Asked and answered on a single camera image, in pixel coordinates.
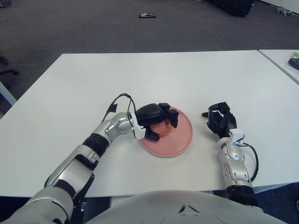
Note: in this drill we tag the grey robot torso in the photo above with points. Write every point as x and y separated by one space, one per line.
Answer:
163 207

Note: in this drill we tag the small dark floor object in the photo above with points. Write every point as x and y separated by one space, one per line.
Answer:
147 15

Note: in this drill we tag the red apple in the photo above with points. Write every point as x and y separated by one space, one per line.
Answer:
161 128

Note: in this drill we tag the black case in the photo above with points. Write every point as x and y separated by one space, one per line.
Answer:
233 7

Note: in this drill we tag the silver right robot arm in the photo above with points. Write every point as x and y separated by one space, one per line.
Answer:
236 165

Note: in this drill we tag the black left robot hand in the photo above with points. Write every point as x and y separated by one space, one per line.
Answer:
149 113

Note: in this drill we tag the pink plate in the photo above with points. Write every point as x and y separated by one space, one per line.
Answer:
177 142

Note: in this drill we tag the green packet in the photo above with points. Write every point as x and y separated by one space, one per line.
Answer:
295 54

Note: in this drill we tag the black office chair base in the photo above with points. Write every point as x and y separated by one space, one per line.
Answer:
2 60

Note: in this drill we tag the white table leg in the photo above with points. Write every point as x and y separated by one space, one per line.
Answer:
6 93

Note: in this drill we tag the small grey floor toy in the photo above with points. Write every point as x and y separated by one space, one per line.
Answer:
283 10

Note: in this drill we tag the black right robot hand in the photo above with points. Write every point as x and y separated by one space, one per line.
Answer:
227 121

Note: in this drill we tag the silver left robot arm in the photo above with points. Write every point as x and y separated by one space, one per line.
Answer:
70 168

